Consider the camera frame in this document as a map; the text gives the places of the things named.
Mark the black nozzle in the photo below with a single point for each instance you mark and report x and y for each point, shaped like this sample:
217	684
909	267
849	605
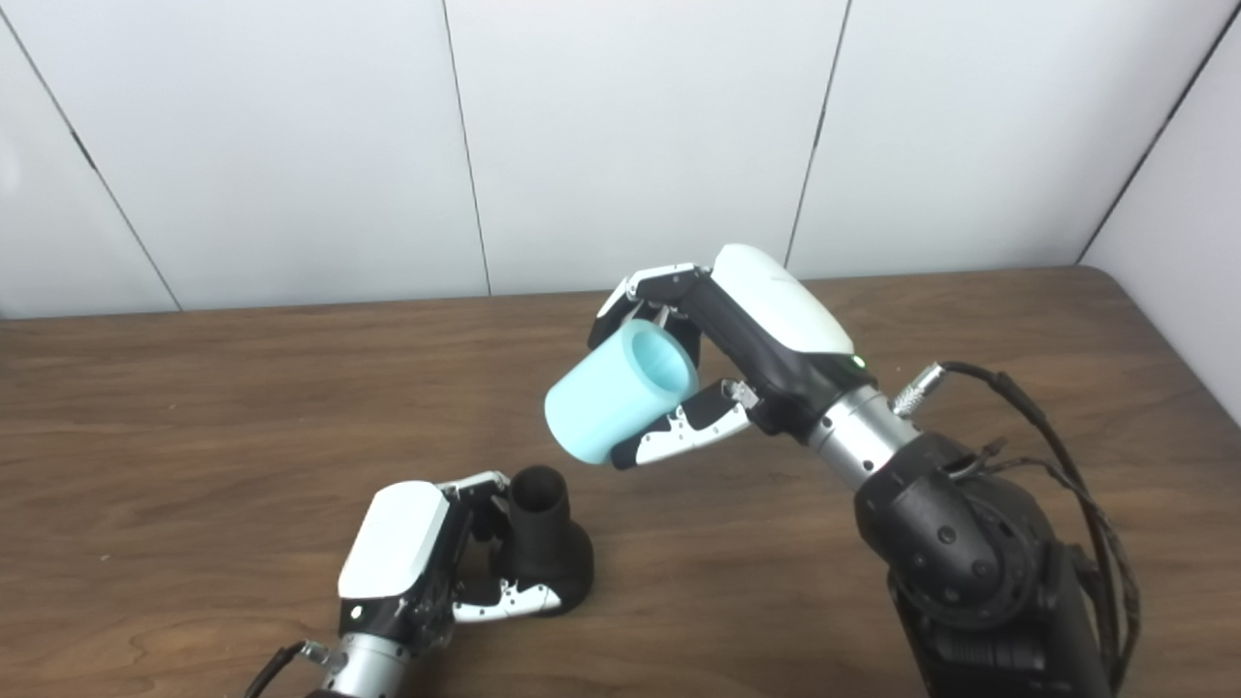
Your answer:
543	553

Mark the light blue cylinder cup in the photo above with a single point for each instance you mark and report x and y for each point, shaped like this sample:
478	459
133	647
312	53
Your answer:
611	407

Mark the white and black left hand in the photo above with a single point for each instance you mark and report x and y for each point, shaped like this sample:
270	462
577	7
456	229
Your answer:
397	553

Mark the white and black right hand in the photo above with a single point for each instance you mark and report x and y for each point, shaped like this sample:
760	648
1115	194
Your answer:
776	320

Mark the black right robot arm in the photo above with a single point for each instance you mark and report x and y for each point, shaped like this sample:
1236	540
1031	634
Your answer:
970	562

